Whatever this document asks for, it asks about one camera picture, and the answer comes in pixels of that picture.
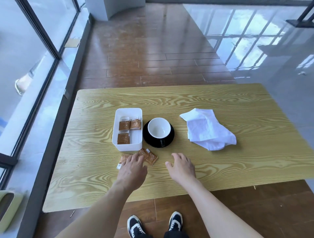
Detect person's left hand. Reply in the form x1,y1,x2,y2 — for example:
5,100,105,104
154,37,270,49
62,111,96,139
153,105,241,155
115,153,148,192

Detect person's right hand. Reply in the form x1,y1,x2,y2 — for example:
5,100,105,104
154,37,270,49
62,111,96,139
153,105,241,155
165,153,197,186

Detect person's left forearm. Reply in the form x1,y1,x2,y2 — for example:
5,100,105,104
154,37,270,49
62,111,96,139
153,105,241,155
55,181,138,238

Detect person's right forearm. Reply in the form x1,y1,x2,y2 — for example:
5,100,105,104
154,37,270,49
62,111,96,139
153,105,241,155
181,178,264,238

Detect black saucer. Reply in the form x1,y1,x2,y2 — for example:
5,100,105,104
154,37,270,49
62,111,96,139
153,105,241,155
143,120,175,148

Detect black cup white inside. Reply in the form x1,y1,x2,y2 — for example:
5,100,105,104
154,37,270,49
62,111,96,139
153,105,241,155
147,117,172,147

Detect white cloth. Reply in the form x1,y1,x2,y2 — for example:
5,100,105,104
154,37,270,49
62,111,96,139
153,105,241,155
180,108,237,151

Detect person's right black white shoe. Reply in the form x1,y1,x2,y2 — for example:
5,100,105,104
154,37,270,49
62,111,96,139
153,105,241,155
168,211,183,232

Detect person's black white shoe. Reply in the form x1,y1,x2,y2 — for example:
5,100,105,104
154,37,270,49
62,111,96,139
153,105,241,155
127,215,148,238
168,211,183,232

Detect white plastic box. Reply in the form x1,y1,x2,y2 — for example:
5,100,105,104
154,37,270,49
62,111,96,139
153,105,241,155
112,108,143,152

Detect person's left black white shoe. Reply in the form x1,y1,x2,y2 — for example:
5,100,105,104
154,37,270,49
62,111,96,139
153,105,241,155
127,215,148,238

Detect person's black trousers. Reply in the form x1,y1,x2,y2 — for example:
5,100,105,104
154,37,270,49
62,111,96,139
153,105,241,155
142,230,190,238

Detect pale green seat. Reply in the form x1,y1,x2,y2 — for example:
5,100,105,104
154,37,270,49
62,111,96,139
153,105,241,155
0,190,24,233

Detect white counter base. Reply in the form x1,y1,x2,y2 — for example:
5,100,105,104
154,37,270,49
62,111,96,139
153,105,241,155
85,0,146,21

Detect dark window frame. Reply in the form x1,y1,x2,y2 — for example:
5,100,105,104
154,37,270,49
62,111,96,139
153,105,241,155
0,0,87,190

